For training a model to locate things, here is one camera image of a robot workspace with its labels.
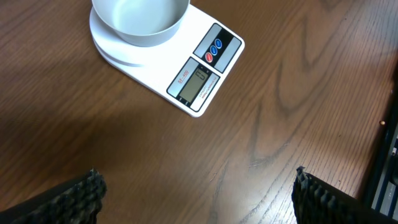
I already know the white digital kitchen scale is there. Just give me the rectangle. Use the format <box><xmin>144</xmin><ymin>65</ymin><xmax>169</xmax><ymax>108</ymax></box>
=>
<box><xmin>90</xmin><ymin>5</ymin><xmax>245</xmax><ymax>117</ymax></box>

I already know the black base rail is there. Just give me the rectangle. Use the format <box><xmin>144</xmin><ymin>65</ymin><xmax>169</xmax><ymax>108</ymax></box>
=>
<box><xmin>363</xmin><ymin>95</ymin><xmax>397</xmax><ymax>221</ymax></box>

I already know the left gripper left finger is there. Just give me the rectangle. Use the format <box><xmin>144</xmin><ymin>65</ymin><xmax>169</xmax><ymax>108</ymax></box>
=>
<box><xmin>1</xmin><ymin>169</ymin><xmax>107</xmax><ymax>224</ymax></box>

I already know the grey round bowl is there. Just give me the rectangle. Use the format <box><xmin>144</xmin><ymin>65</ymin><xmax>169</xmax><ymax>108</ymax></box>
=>
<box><xmin>92</xmin><ymin>0</ymin><xmax>190</xmax><ymax>47</ymax></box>

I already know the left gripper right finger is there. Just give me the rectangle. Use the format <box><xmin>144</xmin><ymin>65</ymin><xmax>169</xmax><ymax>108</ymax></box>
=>
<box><xmin>292</xmin><ymin>166</ymin><xmax>397</xmax><ymax>224</ymax></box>

